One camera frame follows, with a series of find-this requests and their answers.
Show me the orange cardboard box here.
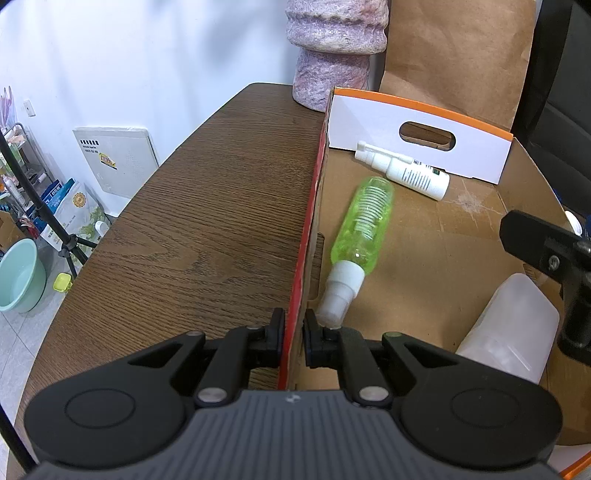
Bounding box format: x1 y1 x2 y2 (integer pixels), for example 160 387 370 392
277 87 591 480

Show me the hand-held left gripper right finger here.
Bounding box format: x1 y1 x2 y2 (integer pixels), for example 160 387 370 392
302 308 460 409

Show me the black pole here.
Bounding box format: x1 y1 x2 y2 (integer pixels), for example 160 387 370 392
0 406 38 476

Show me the white wall panel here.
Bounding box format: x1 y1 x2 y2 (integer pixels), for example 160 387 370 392
72 126 160 200

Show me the brown paper bag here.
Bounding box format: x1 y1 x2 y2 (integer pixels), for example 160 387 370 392
379 0 539 132

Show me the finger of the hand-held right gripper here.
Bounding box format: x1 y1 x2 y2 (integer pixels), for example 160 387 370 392
501 210 591 356

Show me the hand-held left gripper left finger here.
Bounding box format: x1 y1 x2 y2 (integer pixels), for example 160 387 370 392
127 308 286 409

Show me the pink marbled vase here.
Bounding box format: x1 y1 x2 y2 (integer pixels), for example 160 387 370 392
286 0 389 112

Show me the translucent plastic container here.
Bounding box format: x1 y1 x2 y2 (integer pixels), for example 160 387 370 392
455 273 561 384

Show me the black light stand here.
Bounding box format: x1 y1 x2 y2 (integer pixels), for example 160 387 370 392
0 134 100 282

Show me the white sack gold emblem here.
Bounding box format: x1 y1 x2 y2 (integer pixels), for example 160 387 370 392
41 182 112 252

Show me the white nozzle bottle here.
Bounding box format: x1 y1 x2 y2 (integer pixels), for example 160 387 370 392
355 141 451 201

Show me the green plastic basin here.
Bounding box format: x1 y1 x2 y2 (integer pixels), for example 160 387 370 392
0 239 47 313

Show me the blue white package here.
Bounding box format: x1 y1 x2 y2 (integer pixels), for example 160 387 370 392
44 178 77 217

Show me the green spray bottle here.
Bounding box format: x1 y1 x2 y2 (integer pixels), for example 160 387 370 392
316 176 395 329

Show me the black paper bag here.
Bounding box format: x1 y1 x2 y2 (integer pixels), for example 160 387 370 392
512 0 591 217

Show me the metal shelf rack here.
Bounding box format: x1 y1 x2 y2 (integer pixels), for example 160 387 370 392
0 122 51 241

